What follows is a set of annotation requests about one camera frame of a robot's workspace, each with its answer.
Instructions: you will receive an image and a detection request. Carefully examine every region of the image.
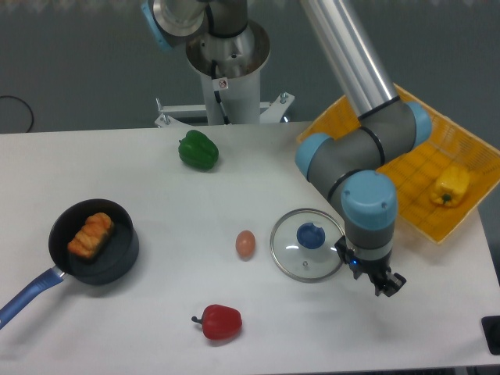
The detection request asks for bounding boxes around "orange bread loaf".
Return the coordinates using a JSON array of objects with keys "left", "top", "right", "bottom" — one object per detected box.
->
[{"left": 67, "top": 212, "right": 115, "bottom": 261}]

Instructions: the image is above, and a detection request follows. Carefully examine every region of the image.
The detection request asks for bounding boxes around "black pot blue handle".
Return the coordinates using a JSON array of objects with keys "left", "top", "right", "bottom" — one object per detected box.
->
[{"left": 1, "top": 198, "right": 139, "bottom": 327}]

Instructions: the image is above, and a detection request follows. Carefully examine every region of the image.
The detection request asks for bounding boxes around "yellow plastic basket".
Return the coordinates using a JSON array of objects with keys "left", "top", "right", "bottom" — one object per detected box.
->
[{"left": 295, "top": 87, "right": 499, "bottom": 248}]

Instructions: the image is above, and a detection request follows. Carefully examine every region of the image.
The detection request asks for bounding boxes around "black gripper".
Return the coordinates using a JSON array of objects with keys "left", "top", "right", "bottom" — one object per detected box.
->
[{"left": 347, "top": 255, "right": 406, "bottom": 297}]

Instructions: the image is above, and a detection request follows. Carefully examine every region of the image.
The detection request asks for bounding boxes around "green bell pepper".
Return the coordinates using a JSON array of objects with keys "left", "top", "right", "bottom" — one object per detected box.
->
[{"left": 178, "top": 130, "right": 219, "bottom": 170}]

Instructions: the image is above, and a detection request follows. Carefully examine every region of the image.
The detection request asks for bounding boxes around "black device table edge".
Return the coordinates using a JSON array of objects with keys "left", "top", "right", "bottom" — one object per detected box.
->
[{"left": 481, "top": 316, "right": 500, "bottom": 355}]

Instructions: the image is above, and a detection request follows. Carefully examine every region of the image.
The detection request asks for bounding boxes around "red bell pepper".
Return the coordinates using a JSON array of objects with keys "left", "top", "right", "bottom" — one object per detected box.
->
[{"left": 191, "top": 304, "right": 243, "bottom": 341}]

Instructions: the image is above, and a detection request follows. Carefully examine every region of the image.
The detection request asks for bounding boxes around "black cable on floor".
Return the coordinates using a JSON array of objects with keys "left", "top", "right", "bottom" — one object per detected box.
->
[{"left": 0, "top": 95, "right": 35, "bottom": 134}]

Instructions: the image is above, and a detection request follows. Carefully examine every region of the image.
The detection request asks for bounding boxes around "yellow bell pepper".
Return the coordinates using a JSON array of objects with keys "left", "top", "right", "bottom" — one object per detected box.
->
[{"left": 430, "top": 165, "right": 470, "bottom": 207}]

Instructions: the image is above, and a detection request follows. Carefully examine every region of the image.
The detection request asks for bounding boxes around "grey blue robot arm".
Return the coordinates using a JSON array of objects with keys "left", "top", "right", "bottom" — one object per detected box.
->
[{"left": 141, "top": 1, "right": 431, "bottom": 296}]

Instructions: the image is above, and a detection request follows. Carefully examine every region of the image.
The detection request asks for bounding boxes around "brown egg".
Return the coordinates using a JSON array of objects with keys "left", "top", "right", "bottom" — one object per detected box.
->
[{"left": 235, "top": 230, "right": 256, "bottom": 259}]

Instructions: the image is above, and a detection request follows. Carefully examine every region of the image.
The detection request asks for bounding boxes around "glass lid blue knob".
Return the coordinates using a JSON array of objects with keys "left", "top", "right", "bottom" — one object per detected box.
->
[{"left": 270, "top": 208, "right": 345, "bottom": 283}]

